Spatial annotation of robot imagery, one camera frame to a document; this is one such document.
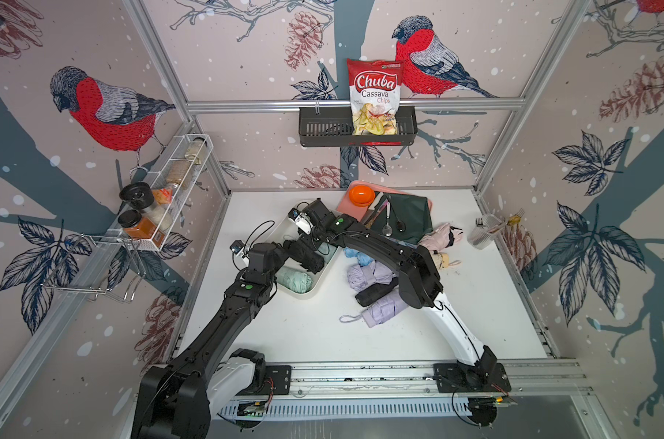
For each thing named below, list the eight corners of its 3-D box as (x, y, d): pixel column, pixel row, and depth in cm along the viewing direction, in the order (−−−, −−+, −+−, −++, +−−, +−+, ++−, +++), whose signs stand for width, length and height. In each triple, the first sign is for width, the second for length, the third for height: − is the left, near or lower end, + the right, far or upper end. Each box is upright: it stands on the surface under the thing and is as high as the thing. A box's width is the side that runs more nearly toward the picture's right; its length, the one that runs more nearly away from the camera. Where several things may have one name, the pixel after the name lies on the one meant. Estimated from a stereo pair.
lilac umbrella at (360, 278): (352, 294, 91) (352, 288, 87) (345, 274, 96) (345, 267, 92) (393, 282, 94) (395, 276, 90) (385, 264, 99) (387, 257, 95)
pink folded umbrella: (431, 260, 100) (436, 251, 96) (418, 247, 104) (422, 238, 99) (459, 240, 106) (464, 232, 101) (446, 229, 109) (450, 220, 105)
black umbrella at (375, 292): (361, 309, 88) (362, 304, 84) (354, 297, 90) (355, 292, 87) (399, 289, 92) (402, 284, 89) (392, 279, 94) (394, 273, 91)
